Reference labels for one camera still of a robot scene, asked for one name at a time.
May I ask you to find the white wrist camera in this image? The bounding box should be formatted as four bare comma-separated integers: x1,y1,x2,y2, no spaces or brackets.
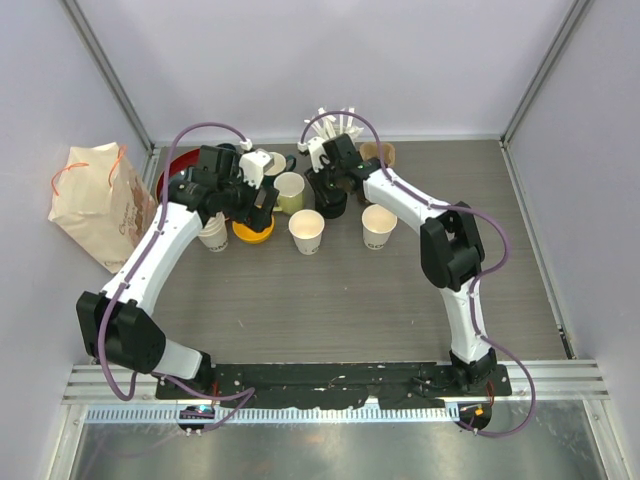
239,139,274,189
297,136,326,173

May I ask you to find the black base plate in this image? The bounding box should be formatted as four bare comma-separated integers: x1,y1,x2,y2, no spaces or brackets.
186,362,512,410

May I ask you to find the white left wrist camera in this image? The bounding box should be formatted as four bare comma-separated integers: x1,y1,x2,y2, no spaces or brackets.
239,139,274,189

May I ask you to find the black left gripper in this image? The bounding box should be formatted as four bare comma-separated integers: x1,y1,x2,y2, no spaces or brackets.
218,166,278,232

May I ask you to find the pale green mug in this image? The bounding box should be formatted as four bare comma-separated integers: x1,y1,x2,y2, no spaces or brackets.
274,172,305,215

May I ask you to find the cardboard cup carrier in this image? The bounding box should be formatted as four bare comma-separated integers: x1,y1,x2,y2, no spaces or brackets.
359,142,396,168

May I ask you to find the brown paper bag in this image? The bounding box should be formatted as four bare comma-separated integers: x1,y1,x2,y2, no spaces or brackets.
48,142,157,274

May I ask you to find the dark green mug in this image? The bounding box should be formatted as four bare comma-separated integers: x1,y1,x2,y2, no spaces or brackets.
265,152,297,177

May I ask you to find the white paper cup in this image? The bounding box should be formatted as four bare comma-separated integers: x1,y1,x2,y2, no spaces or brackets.
288,209,325,255
361,204,397,250

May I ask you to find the stack of white paper cups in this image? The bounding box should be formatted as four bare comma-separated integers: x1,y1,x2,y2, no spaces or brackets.
198,212,228,253

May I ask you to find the stack of black lids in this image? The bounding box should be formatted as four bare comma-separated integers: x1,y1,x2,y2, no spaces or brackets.
314,196,348,219

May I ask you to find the red round tray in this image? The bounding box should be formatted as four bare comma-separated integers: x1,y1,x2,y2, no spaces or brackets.
155,146,201,203

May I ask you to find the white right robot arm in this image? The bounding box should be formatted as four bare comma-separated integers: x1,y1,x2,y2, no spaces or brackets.
297,134,497,395

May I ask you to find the orange bowl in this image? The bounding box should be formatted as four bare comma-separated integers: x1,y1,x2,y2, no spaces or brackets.
232,221,275,245

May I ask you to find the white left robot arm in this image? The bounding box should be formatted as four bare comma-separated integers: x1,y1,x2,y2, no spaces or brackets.
76,146,278,399

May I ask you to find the small blue cup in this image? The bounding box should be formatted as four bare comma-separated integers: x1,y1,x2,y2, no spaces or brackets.
216,143,236,151

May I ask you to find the slotted cable duct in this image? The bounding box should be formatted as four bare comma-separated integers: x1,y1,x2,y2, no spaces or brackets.
85,403,459,424

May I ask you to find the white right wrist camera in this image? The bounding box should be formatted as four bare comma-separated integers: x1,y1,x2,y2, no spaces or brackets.
297,136,326,173

